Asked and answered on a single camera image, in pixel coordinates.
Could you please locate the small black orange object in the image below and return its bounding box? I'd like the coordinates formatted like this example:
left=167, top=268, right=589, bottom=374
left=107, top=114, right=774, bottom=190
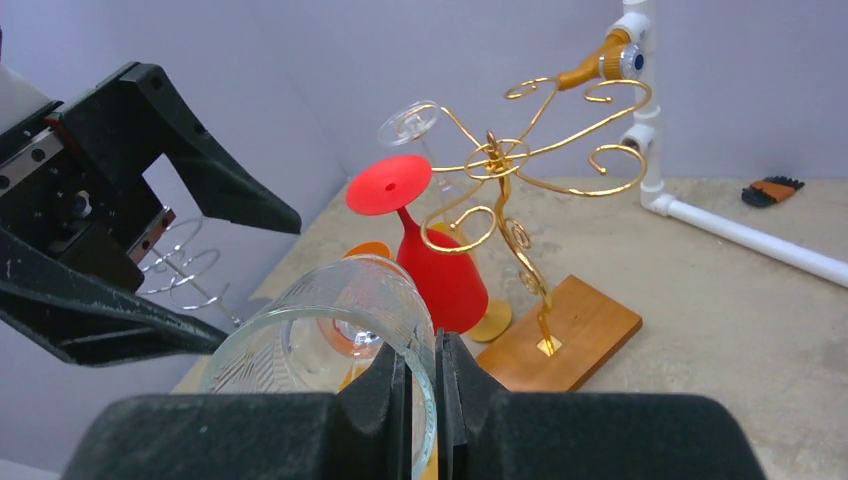
left=740, top=176, right=805, bottom=208

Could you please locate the clear short glass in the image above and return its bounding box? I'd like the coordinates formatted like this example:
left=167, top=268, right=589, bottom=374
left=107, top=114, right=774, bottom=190
left=199, top=254, right=437, bottom=479

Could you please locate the clear tall flute glass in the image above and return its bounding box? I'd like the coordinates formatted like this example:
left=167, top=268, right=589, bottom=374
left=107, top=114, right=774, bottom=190
left=377, top=100, right=473, bottom=244

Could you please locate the yellow plastic goblet far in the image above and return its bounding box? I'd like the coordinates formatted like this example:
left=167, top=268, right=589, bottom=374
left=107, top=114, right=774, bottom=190
left=430, top=221, right=514, bottom=344

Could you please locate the gold rack with wooden base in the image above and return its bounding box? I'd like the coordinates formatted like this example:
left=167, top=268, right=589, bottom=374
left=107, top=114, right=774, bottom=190
left=418, top=80, right=653, bottom=392

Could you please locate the white pvc pipe frame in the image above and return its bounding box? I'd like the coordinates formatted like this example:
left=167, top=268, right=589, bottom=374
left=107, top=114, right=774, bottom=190
left=619, top=1, right=847, bottom=285

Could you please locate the orange plastic goblet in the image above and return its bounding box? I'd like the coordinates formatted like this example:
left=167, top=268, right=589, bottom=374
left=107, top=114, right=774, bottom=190
left=316, top=241, right=392, bottom=390

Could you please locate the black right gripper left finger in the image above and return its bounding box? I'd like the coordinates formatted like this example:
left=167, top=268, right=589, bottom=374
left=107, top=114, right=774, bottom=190
left=62, top=346, right=412, bottom=479

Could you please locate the red plastic wine glass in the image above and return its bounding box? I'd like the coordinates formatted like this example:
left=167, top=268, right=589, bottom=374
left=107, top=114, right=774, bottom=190
left=345, top=154, right=491, bottom=335

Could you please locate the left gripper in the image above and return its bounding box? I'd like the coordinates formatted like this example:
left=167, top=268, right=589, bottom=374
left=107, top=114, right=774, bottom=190
left=1, top=62, right=302, bottom=367

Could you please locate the chrome wine glass rack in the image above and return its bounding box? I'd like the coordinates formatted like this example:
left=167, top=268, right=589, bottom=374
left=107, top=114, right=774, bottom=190
left=138, top=217, right=244, bottom=328

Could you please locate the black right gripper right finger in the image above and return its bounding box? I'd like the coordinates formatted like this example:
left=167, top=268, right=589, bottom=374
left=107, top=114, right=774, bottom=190
left=435, top=331, right=765, bottom=479

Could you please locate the brass faucet with blue handle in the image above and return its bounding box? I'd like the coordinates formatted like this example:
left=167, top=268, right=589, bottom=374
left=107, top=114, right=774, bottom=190
left=556, top=27, right=646, bottom=91

